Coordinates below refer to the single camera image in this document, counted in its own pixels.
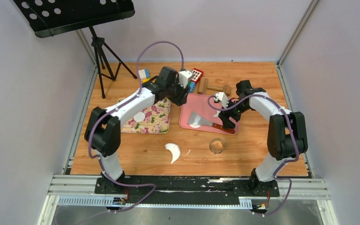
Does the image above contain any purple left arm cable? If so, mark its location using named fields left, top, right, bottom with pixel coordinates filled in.
left=88, top=41, right=185, bottom=215

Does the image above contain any black tripod stand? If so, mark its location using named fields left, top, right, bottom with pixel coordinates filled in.
left=88, top=26, right=137, bottom=99

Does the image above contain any metal dough scraper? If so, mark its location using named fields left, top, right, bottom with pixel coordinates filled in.
left=187, top=112, right=235, bottom=134

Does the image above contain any white and blue toy block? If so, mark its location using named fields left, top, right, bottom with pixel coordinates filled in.
left=138, top=68, right=150, bottom=80

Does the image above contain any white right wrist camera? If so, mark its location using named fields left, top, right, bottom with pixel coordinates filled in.
left=213, top=92, right=229, bottom=109

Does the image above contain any black perforated stand shelf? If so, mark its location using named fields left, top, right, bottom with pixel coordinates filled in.
left=13, top=0, right=135, bottom=38

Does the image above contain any wooden dough roller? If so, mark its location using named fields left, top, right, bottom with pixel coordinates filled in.
left=196, top=78, right=232, bottom=96

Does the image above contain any white slotted cable duct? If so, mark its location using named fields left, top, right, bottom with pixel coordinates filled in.
left=57, top=196, right=253, bottom=209

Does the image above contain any floral rectangular tray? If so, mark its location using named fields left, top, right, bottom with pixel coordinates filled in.
left=121, top=98, right=171, bottom=134

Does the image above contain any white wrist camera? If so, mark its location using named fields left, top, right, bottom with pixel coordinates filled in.
left=213, top=92, right=229, bottom=109
left=178, top=70, right=193, bottom=89

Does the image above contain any flat white dough wrapper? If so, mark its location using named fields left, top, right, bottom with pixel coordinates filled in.
left=133, top=112, right=146, bottom=122

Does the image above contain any pink rectangular tray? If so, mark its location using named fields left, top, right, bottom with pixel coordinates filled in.
left=179, top=93, right=239, bottom=135

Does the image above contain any red window toy brick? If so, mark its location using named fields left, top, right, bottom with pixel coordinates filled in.
left=191, top=68, right=203, bottom=84

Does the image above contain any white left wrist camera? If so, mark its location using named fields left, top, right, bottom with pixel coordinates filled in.
left=178, top=70, right=193, bottom=89

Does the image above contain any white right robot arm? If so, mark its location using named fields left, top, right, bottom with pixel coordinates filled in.
left=213, top=80, right=308, bottom=196

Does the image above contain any white dough scrap crescent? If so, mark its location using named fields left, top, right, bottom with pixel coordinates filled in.
left=165, top=143, right=181, bottom=164

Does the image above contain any yellow triangular toy frame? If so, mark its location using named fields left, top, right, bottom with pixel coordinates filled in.
left=142, top=77, right=155, bottom=83

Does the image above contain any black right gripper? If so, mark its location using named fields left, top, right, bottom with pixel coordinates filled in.
left=218, top=97, right=251, bottom=129

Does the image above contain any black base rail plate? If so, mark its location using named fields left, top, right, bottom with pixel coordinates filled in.
left=94, top=175, right=279, bottom=205

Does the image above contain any round metal cutter ring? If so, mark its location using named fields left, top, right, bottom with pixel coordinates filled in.
left=209, top=138, right=226, bottom=154

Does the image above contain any blue green white brick stack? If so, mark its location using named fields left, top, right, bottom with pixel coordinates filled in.
left=188, top=81, right=196, bottom=93

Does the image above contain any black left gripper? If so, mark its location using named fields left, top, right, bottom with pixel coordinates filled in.
left=167, top=78, right=192, bottom=108

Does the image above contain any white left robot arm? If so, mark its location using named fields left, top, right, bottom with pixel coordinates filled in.
left=84, top=67, right=193, bottom=194

